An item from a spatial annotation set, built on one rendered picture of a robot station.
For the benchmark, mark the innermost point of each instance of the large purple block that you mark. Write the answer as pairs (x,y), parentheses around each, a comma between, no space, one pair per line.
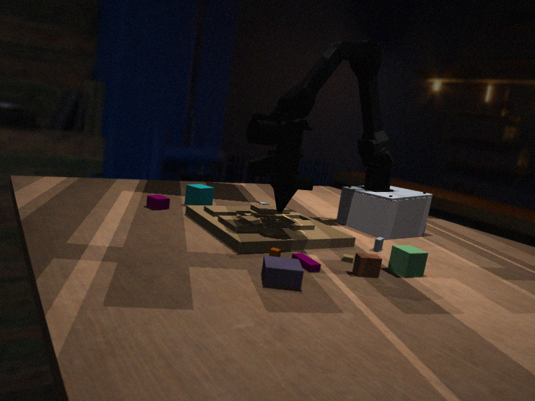
(282,271)

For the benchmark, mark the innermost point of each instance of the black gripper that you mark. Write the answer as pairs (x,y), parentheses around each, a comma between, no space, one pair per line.
(290,180)

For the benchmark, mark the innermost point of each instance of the teal block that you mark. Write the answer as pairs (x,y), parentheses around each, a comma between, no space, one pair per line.
(198,194)

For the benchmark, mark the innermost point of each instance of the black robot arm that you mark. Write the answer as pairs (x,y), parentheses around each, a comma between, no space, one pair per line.
(374,147)

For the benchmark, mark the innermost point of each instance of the small purple block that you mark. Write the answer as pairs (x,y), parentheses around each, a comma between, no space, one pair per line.
(158,202)

